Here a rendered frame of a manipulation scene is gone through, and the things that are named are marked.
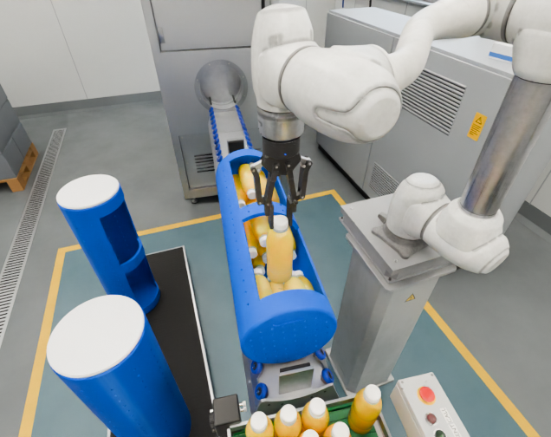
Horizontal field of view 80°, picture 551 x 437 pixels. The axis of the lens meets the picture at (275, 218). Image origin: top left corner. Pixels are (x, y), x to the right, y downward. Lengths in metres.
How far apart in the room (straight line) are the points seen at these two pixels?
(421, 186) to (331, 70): 0.78
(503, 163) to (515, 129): 0.09
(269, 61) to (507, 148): 0.64
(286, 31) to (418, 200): 0.77
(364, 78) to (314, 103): 0.07
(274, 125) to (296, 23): 0.16
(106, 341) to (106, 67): 4.87
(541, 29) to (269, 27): 0.54
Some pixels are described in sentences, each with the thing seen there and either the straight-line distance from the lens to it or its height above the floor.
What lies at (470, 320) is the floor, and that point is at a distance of 2.67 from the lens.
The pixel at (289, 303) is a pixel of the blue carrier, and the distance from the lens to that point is 0.89.
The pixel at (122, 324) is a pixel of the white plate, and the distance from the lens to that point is 1.19.
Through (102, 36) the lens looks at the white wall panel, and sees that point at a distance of 5.61.
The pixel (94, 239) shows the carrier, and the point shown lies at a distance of 1.84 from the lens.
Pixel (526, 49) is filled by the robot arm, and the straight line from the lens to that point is 0.90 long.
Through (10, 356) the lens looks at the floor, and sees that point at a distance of 2.73.
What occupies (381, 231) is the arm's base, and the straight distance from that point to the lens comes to 1.34.
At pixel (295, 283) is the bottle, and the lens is 1.04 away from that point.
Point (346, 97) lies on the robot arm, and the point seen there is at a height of 1.81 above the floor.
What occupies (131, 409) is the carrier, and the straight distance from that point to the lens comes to 1.36.
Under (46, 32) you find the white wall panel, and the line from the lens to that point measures 5.69.
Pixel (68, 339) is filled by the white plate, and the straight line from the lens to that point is 1.23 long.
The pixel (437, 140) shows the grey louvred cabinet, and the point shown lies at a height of 0.95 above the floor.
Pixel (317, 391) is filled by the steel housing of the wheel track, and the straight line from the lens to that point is 1.10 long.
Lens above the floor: 1.96
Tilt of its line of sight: 41 degrees down
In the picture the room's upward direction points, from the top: straight up
